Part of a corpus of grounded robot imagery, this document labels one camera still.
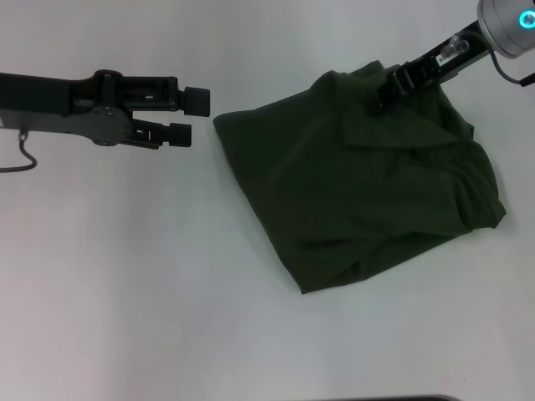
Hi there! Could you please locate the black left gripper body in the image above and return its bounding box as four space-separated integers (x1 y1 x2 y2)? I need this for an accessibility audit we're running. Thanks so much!
0 69 139 149

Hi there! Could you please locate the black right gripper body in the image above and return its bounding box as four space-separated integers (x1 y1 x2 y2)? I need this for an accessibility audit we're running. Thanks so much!
401 18 491 91

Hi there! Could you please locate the dark green FREE! t-shirt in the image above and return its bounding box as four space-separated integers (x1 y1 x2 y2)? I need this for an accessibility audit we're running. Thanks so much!
212 60 508 297

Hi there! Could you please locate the silver right arm cable connector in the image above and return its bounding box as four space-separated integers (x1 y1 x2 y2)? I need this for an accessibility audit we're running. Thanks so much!
441 34 470 57

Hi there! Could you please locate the grey left arm cable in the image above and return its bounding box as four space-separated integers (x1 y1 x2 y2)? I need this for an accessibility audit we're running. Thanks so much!
0 129 38 174

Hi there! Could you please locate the dark right arm cable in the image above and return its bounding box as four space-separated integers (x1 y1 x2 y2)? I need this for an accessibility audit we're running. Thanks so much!
487 48 535 88

